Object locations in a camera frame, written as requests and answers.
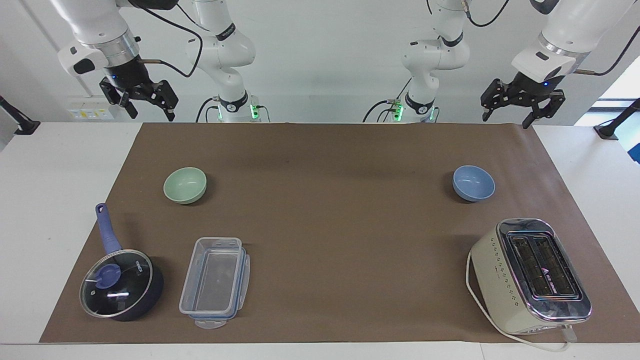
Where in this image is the clear plastic food container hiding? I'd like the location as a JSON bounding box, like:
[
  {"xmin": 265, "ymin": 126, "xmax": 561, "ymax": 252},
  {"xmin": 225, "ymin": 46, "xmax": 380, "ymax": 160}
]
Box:
[{"xmin": 178, "ymin": 236, "xmax": 251, "ymax": 330}]

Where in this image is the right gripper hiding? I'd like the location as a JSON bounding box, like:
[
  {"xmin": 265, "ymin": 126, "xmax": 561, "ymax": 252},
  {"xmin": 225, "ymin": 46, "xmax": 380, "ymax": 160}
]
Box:
[{"xmin": 99, "ymin": 55, "xmax": 180, "ymax": 123}]

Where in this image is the black cable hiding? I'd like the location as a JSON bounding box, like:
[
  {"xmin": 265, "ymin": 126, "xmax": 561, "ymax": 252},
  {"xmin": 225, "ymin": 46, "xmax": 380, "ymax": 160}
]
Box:
[
  {"xmin": 127, "ymin": 2, "xmax": 204, "ymax": 79},
  {"xmin": 195, "ymin": 97, "xmax": 222, "ymax": 124},
  {"xmin": 463, "ymin": 0, "xmax": 511, "ymax": 28},
  {"xmin": 363, "ymin": 99, "xmax": 401, "ymax": 124},
  {"xmin": 574, "ymin": 24, "xmax": 640, "ymax": 77}
]

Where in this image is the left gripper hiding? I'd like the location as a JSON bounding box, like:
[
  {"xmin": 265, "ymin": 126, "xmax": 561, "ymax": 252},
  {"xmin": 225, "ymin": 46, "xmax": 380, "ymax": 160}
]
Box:
[{"xmin": 480, "ymin": 71, "xmax": 566, "ymax": 130}]

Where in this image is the glass pan lid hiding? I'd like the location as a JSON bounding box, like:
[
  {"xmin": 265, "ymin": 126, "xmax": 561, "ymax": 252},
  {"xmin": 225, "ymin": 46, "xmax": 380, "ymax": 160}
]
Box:
[{"xmin": 79, "ymin": 248, "xmax": 154, "ymax": 319}]

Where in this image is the white wall socket strip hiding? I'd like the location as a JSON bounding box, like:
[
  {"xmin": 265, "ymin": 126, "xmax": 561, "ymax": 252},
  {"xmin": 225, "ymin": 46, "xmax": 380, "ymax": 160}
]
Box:
[{"xmin": 67, "ymin": 102, "xmax": 114, "ymax": 121}]

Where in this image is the white toaster cord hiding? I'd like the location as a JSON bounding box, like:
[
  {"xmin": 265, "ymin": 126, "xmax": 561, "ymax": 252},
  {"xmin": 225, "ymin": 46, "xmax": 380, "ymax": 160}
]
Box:
[{"xmin": 465, "ymin": 250, "xmax": 579, "ymax": 353}]

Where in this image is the cream and chrome toaster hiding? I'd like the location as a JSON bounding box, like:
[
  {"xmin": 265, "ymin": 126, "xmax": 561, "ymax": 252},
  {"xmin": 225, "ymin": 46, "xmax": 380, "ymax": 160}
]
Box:
[{"xmin": 469, "ymin": 217, "xmax": 593, "ymax": 336}]

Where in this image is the dark blue saucepan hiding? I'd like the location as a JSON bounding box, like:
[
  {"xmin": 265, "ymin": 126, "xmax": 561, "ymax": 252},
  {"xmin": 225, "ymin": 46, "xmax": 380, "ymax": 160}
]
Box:
[{"xmin": 79, "ymin": 202, "xmax": 165, "ymax": 322}]

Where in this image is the blue bowl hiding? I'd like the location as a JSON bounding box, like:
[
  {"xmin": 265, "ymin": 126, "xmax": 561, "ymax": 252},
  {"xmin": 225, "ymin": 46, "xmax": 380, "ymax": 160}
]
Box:
[{"xmin": 452, "ymin": 164, "xmax": 496, "ymax": 203}]

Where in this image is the black stand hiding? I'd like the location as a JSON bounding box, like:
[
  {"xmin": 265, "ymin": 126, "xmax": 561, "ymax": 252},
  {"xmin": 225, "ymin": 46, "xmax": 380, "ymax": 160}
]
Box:
[
  {"xmin": 0, "ymin": 94, "xmax": 41, "ymax": 136},
  {"xmin": 593, "ymin": 97, "xmax": 640, "ymax": 141}
]

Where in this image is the green bowl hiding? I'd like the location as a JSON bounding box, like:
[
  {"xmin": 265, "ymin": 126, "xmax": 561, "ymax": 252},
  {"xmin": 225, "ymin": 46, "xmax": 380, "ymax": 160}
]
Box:
[{"xmin": 163, "ymin": 166, "xmax": 208, "ymax": 205}]

